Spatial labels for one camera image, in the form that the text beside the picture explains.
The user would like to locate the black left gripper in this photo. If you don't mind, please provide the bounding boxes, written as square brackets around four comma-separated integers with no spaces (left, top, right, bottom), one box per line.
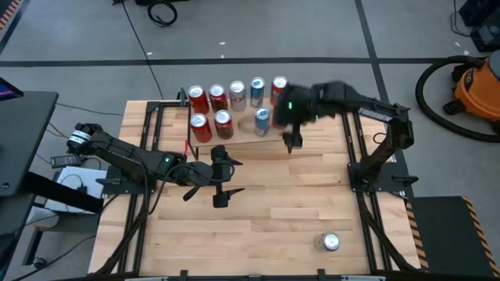
[181,144,246,209]

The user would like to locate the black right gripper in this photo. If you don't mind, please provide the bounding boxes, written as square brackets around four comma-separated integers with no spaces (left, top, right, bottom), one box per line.
[274,84,314,155]

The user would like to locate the blue silver Red Bull can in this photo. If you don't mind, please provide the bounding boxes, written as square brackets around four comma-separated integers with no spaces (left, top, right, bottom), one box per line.
[253,106,271,137]
[248,76,266,109]

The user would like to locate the red cola can black script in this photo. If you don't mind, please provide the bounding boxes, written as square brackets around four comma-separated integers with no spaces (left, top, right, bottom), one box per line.
[189,112,214,144]

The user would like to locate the silver Diet Coke can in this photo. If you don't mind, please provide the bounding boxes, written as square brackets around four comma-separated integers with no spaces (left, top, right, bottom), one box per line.
[228,80,248,112]
[314,232,341,253]

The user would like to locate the wooden shelf black metal legs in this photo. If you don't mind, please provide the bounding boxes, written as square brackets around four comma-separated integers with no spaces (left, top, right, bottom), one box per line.
[186,91,297,161]

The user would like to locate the orange shop vacuum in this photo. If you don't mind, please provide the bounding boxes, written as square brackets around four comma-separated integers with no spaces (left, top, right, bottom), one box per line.
[414,54,500,144]
[452,50,500,123]

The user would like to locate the white box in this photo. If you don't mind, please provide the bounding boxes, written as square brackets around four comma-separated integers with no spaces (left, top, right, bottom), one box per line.
[43,165,105,215]

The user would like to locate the black power adapter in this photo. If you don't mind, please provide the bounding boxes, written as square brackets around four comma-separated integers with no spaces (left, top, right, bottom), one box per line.
[50,154,83,169]

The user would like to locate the black hazard-striped floor mat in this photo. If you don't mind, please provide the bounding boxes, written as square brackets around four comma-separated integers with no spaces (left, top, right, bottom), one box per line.
[404,194,500,279]
[0,0,24,32]

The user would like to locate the black desk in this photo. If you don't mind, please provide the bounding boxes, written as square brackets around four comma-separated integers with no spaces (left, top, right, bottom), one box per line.
[0,90,59,198]

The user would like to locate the black equipment case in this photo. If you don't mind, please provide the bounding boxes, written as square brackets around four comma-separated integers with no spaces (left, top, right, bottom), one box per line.
[457,0,500,54]

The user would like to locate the dark computer monitor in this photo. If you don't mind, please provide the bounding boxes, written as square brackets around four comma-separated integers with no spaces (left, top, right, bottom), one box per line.
[0,76,24,102]

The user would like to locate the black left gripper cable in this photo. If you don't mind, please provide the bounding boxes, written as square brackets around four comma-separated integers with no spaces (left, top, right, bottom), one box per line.
[145,163,204,215]

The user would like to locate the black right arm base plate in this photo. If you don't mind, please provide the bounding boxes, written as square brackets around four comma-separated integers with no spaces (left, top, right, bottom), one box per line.
[347,162,420,193]

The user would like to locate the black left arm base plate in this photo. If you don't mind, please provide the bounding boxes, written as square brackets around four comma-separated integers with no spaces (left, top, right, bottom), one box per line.
[95,165,157,196]

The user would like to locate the long black cable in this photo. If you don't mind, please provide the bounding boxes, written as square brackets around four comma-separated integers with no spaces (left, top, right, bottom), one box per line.
[112,0,165,101]

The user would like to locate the coiled black cable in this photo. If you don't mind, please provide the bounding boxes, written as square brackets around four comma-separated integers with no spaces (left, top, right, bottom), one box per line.
[146,0,179,28]

